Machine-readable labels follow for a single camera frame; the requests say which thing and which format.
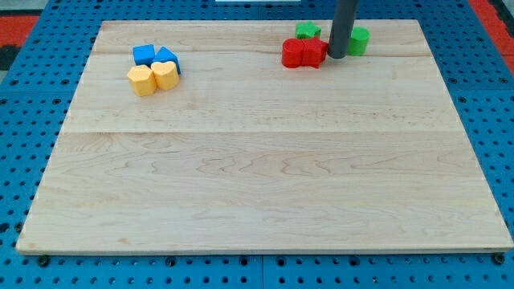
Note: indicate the green circle block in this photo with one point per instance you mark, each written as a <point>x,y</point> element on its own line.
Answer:
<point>359,39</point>

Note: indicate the red circle block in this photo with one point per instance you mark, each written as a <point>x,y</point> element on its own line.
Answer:
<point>292,53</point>

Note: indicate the red star block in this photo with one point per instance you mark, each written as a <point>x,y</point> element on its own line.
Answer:
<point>314,52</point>

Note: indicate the green star block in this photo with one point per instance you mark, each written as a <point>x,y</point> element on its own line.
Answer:
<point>307,30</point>

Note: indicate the light wooden board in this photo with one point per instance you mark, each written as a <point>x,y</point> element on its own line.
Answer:
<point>363,155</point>

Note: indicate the yellow heart block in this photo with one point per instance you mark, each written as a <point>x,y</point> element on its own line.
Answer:
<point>166,75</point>

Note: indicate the yellow hexagon block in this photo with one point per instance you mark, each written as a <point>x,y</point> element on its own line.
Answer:
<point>142,80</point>

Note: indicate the blue triangle block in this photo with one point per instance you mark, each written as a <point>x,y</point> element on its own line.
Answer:
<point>165,55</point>

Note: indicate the blue cube block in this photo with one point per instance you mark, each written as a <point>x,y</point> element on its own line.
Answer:
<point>144,54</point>

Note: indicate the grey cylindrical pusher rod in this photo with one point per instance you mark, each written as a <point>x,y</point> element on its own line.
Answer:
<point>342,25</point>

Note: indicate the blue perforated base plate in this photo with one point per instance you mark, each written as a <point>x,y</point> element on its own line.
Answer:
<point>37,91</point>

